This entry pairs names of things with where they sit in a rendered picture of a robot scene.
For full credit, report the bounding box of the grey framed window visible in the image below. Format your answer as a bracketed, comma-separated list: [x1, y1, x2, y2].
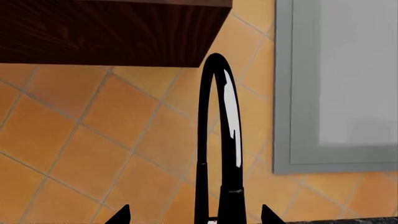
[272, 0, 398, 175]

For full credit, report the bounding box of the dark wood wall cabinet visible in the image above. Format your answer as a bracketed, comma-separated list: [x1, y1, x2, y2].
[0, 0, 233, 69]

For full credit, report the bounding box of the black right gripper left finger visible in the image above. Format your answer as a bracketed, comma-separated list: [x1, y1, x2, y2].
[104, 203, 131, 224]

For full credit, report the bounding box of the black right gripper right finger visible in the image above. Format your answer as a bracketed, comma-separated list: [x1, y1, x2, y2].
[261, 203, 285, 224]

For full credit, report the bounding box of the black gooseneck faucet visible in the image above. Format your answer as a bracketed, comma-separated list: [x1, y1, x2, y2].
[194, 52, 248, 224]

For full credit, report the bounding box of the dark speckled countertop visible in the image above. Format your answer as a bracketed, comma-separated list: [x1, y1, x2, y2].
[281, 217, 398, 224]

